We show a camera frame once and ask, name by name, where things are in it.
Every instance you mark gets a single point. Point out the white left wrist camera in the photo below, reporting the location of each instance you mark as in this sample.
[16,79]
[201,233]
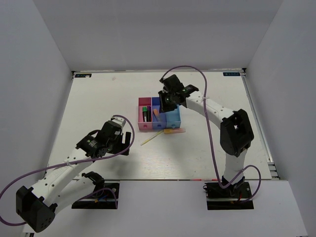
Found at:
[120,121]

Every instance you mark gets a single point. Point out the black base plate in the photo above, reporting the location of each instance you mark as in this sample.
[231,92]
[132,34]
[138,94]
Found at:
[103,200]
[221,199]

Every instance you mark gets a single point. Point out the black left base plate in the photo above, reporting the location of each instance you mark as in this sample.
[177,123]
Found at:
[103,200]

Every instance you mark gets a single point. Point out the right blue corner label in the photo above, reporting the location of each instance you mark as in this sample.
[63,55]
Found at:
[231,74]

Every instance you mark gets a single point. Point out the purple capped black marker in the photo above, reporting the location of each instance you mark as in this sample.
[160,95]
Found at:
[149,114]

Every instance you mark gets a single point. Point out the blue corner label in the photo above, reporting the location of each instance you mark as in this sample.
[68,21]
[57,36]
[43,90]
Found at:
[83,75]
[231,74]

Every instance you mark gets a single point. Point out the yellow thin pen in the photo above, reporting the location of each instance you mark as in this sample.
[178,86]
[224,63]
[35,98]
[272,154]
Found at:
[151,138]

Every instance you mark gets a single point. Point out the dark blue storage drawer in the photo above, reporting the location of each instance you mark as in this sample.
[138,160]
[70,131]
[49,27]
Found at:
[162,124]

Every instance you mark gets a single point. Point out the red pink gel pen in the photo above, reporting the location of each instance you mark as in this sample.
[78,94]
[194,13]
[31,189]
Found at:
[207,180]

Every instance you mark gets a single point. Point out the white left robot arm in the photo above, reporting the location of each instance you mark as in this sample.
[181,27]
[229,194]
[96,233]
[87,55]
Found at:
[67,182]

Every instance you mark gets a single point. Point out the pink storage drawer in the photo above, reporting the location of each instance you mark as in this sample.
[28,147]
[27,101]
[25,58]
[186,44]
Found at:
[144,101]

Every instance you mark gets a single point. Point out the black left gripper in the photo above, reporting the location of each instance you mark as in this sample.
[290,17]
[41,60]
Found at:
[122,146]

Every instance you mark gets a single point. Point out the green capped black marker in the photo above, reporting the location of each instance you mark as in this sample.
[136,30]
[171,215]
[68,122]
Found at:
[144,113]

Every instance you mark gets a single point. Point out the orange capped pink highlighter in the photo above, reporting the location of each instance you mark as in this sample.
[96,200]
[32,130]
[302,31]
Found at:
[174,130]

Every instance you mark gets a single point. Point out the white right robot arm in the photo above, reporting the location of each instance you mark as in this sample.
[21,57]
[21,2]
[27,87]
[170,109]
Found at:
[236,133]

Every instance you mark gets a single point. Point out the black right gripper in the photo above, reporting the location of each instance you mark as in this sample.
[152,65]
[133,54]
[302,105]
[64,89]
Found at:
[164,107]

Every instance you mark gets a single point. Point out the left blue corner label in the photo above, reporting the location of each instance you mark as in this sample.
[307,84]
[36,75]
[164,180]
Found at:
[83,75]

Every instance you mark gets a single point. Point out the light blue storage drawer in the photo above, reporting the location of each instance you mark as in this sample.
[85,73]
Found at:
[173,118]

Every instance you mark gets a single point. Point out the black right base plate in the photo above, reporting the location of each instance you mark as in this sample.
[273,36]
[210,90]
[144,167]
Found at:
[221,199]

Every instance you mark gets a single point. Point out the orange capped clear highlighter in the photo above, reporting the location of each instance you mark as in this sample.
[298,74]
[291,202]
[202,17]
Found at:
[156,114]

